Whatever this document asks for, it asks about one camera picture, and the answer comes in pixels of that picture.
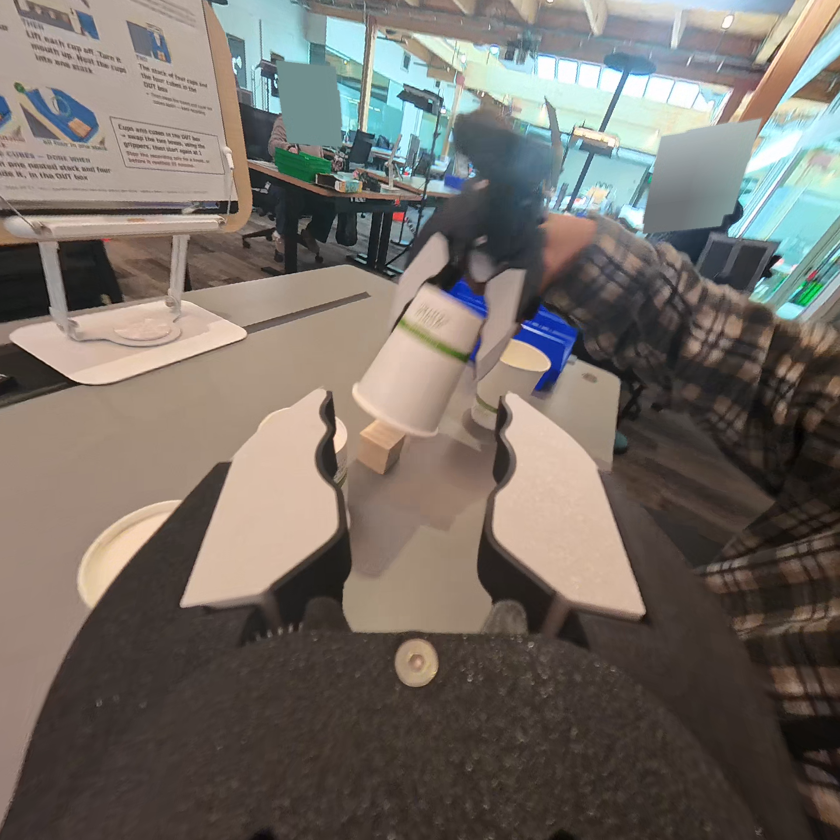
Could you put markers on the black monitor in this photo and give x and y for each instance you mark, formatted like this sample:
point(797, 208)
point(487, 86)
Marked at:
point(735, 262)

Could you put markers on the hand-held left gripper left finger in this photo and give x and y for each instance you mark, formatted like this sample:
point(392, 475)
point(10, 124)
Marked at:
point(269, 518)

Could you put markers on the blue plastic bin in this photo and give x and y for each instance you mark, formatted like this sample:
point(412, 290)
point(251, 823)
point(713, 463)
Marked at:
point(558, 341)

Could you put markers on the blue background bin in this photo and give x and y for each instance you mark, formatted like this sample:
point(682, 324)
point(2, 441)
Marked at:
point(454, 180)

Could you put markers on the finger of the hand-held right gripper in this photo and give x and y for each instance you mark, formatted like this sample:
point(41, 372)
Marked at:
point(423, 266)
point(502, 308)

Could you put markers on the instruction sheet on stand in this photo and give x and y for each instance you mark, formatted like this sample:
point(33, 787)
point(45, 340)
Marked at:
point(239, 164)

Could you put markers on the black floor lamp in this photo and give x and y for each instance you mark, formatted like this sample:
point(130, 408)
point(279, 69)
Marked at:
point(630, 64)

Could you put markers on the black studio light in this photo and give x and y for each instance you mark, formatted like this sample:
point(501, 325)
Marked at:
point(420, 95)

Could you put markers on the white green-banded paper cup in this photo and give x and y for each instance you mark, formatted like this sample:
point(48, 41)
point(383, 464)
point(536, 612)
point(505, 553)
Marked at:
point(118, 544)
point(407, 374)
point(505, 380)
point(340, 446)

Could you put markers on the colourful cardboard box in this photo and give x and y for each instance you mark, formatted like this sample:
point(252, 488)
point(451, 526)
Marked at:
point(338, 182)

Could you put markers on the stack of green bins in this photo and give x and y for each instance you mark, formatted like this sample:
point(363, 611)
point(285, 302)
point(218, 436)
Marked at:
point(298, 164)

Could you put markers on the wooden background desk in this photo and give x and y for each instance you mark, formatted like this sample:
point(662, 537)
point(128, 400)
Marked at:
point(295, 180)
point(426, 190)

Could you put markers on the wooden cube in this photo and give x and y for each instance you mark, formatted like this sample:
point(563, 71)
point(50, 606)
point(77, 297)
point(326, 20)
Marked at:
point(380, 449)

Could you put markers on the person's right hand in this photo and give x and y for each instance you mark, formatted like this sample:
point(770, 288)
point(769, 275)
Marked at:
point(568, 249)

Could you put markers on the black stanchion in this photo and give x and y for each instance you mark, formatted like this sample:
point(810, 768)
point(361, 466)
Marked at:
point(620, 443)

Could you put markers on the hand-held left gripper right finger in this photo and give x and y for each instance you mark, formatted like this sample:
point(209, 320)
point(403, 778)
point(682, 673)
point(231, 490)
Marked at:
point(561, 525)

